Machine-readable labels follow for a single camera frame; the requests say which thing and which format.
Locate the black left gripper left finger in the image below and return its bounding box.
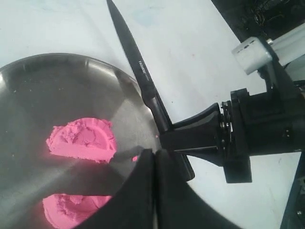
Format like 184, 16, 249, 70
76, 149, 155, 229

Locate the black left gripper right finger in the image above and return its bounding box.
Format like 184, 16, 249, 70
155, 150, 239, 229

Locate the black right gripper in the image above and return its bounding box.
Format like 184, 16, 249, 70
159, 89, 305, 183

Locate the black knife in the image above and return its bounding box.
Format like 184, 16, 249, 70
106, 0, 195, 181

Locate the pink dough lump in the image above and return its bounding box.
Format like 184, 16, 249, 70
46, 117, 117, 163
42, 194, 112, 229

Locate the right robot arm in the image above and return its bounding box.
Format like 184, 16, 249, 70
159, 25, 305, 183

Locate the round steel plate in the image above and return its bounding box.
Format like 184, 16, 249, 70
0, 53, 160, 229

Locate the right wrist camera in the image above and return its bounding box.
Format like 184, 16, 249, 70
232, 37, 279, 75

